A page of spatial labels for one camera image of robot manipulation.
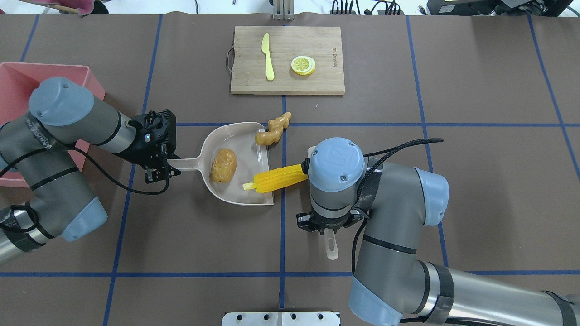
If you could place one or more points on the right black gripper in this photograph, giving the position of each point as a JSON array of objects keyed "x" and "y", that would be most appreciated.
[{"x": 304, "y": 222}]

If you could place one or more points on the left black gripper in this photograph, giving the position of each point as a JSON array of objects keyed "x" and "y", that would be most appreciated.
[{"x": 137, "y": 154}]

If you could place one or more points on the beige hand brush black bristles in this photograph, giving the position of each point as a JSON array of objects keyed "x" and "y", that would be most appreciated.
[{"x": 330, "y": 240}]

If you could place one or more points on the yellow toy corn cob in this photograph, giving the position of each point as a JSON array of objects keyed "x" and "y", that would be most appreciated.
[{"x": 275, "y": 179}]

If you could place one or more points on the brown toy potato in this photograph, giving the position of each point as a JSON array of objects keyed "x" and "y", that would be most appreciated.
[{"x": 223, "y": 166}]

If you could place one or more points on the beige plastic dustpan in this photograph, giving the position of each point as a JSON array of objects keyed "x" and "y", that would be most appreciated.
[{"x": 251, "y": 160}]

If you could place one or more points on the tan toy ginger root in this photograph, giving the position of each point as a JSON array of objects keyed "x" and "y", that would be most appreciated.
[{"x": 274, "y": 131}]

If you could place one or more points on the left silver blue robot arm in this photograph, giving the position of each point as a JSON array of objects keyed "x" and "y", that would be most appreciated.
[{"x": 38, "y": 145}]

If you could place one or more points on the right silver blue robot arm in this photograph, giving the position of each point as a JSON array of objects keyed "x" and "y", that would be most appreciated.
[{"x": 394, "y": 203}]

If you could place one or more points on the pink plastic bin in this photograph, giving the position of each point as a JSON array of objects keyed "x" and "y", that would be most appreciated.
[{"x": 57, "y": 93}]

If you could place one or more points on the yellow toy lemon slice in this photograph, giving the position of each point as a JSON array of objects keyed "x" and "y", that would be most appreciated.
[{"x": 303, "y": 65}]

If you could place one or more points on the bamboo cutting board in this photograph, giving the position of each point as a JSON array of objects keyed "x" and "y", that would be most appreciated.
[{"x": 323, "y": 44}]

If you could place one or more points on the yellow plastic knife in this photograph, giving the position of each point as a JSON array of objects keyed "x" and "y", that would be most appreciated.
[{"x": 265, "y": 48}]

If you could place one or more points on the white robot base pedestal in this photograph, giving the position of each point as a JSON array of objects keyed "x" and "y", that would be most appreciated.
[{"x": 308, "y": 318}]

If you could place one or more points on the aluminium frame post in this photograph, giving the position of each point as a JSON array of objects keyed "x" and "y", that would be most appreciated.
[{"x": 283, "y": 10}]

